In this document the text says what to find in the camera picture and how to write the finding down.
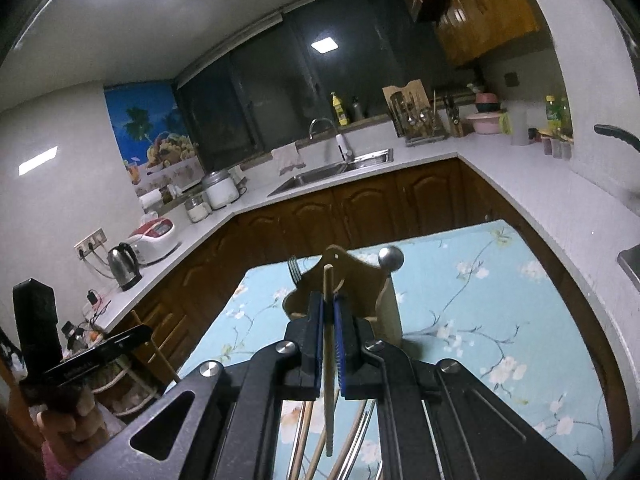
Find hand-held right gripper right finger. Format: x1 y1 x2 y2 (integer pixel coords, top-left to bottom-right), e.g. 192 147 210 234
332 295 588 480

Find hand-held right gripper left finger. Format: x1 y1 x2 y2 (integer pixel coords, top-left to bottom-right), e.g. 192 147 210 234
67 291 327 480

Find wooden utensil holder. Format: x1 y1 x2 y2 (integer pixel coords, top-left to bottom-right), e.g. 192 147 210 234
281 245 403 348

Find wooden chopstick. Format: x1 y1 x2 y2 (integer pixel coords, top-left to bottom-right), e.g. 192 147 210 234
334 402 368 480
286 401 315 480
322 264 336 457

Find person's left hand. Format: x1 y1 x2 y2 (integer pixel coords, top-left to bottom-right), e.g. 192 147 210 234
34 387 108 466

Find metal fork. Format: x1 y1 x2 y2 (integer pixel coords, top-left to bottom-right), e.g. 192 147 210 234
287 256 308 291

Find metal ladle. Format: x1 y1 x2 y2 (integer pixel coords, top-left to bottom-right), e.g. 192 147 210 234
377 246 405 286

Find steel electric kettle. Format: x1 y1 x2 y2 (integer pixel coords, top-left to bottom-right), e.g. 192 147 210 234
106 242 142 291

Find blue floral tablecloth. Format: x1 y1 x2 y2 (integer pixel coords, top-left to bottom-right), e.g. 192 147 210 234
177 219 613 480

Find white storage rack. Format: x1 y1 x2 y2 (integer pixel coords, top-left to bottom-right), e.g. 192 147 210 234
92 310 181 418

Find wooden lower cabinets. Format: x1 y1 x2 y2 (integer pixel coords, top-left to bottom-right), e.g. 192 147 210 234
127 157 631 411

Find wooden cabinets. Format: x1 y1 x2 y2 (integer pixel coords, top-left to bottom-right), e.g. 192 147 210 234
127 157 631 411
392 0 541 68

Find red white rice cooker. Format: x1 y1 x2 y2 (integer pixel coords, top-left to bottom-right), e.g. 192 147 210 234
127 217 182 265

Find steel kitchen sink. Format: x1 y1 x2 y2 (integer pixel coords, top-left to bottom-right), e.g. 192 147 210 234
267 148 396 198

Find white cooker metal lid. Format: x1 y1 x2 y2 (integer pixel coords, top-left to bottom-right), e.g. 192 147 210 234
201 170 236 211

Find glass storage jar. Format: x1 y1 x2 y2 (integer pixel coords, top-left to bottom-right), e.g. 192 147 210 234
185 195 210 223

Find pale dish cloth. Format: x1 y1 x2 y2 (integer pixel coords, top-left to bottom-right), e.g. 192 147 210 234
271 143 307 176

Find metal kitchen faucet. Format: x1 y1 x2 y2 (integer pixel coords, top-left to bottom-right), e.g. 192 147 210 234
308 118 353 163

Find metal utensil drying rack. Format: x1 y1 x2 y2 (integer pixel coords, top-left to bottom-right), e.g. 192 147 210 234
395 91 448 147

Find yellow dish soap bottle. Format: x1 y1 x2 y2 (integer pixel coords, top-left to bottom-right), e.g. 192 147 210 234
331 91 350 127

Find wooden knife block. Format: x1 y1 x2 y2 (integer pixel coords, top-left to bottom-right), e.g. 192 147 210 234
382 79 431 138

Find dark kitchen window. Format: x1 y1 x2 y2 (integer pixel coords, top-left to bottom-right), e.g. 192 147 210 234
172 0 461 173

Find pink plastic basin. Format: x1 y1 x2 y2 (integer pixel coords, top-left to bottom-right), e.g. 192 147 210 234
465 110 508 135

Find translucent plastic container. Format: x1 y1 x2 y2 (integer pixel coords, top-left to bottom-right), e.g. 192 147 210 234
510 100 531 146

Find gas stove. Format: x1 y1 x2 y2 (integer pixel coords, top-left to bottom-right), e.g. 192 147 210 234
616 245 640 291

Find green bottle yellow cap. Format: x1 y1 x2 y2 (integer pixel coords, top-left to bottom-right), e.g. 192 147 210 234
545 95 563 133

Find wooden upper cabinets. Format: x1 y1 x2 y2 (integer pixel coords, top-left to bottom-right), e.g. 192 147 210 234
392 0 541 68

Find wall socket strip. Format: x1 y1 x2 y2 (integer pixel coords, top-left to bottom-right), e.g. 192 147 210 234
74 227 108 258

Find metal utensil handle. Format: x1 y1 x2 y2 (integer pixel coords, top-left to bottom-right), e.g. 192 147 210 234
345 402 377 480

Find tropical fruit wall poster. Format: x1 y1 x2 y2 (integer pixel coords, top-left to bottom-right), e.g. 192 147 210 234
103 81 201 198

